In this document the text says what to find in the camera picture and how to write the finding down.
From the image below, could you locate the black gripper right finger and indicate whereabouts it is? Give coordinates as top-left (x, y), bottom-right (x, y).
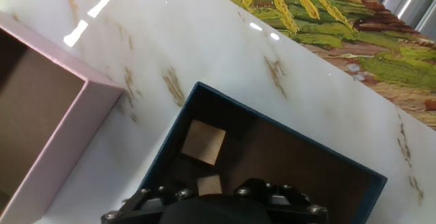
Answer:
top-left (233, 178), bottom-right (330, 224)

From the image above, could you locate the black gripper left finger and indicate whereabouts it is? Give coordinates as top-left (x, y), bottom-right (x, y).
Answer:
top-left (101, 187), bottom-right (199, 224)

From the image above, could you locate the tiny wooden cube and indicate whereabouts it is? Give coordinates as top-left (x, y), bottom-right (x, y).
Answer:
top-left (196, 174), bottom-right (223, 197)

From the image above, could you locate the dark blue cardboard box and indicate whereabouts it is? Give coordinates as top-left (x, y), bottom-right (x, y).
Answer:
top-left (138, 81), bottom-right (388, 224)

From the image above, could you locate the pink cardboard box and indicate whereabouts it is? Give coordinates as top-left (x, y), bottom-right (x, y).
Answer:
top-left (0, 11), bottom-right (125, 224)

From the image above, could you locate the medium wooden cube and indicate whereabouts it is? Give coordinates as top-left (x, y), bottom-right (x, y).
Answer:
top-left (180, 119), bottom-right (227, 166)

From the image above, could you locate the yellow green painted cloth strip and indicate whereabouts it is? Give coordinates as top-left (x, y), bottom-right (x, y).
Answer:
top-left (199, 0), bottom-right (436, 131)

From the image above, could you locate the white marble pattern mat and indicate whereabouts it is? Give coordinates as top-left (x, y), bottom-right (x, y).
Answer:
top-left (0, 0), bottom-right (436, 224)

